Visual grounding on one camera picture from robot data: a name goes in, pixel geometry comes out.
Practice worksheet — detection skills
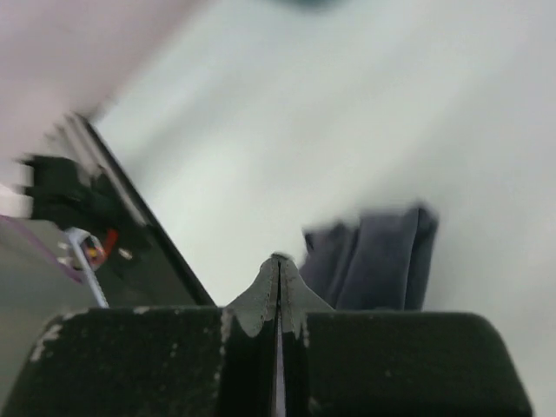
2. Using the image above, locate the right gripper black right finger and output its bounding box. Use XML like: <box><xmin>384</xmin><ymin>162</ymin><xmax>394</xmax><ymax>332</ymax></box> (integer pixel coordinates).
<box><xmin>276</xmin><ymin>257</ymin><xmax>533</xmax><ymax>416</ymax></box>

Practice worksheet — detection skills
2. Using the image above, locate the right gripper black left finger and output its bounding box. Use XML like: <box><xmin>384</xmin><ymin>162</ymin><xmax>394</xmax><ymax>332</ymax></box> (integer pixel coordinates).
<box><xmin>2</xmin><ymin>257</ymin><xmax>279</xmax><ymax>416</ymax></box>

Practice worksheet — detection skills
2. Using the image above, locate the dark blue grey towel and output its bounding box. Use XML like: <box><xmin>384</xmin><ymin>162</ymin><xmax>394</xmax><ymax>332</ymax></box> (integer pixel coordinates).
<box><xmin>299</xmin><ymin>204</ymin><xmax>439</xmax><ymax>311</ymax></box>

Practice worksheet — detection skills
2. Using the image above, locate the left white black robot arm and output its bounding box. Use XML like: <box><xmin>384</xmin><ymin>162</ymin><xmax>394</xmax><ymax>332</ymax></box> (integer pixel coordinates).
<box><xmin>18</xmin><ymin>155</ymin><xmax>118</xmax><ymax>229</ymax></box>

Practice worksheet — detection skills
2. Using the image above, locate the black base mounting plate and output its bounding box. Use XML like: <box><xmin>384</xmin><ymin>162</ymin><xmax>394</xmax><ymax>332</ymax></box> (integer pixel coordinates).
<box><xmin>66</xmin><ymin>114</ymin><xmax>215</xmax><ymax>307</ymax></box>

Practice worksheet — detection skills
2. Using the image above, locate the light blue cable duct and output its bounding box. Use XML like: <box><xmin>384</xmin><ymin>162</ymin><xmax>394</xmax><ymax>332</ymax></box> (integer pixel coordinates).
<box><xmin>65</xmin><ymin>228</ymin><xmax>109</xmax><ymax>308</ymax></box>

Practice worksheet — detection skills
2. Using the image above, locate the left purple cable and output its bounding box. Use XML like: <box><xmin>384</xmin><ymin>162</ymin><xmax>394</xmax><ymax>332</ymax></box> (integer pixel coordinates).
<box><xmin>0</xmin><ymin>215</ymin><xmax>83</xmax><ymax>284</ymax></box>

